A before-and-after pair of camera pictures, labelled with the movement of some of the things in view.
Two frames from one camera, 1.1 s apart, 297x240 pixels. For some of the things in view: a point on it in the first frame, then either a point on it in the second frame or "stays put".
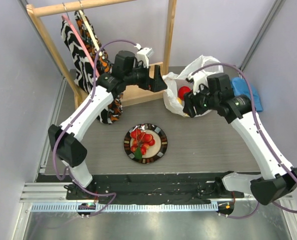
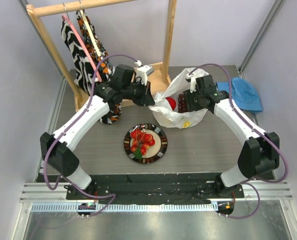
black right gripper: (193, 100) stays put
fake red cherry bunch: (140, 143) stays put
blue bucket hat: (240, 87) stays put
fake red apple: (181, 91) to (172, 102)
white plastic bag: (203, 65) to (172, 117)
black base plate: (143, 188) stays put
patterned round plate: (154, 152) stays put
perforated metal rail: (107, 207) stays put
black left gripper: (153, 85) to (146, 97)
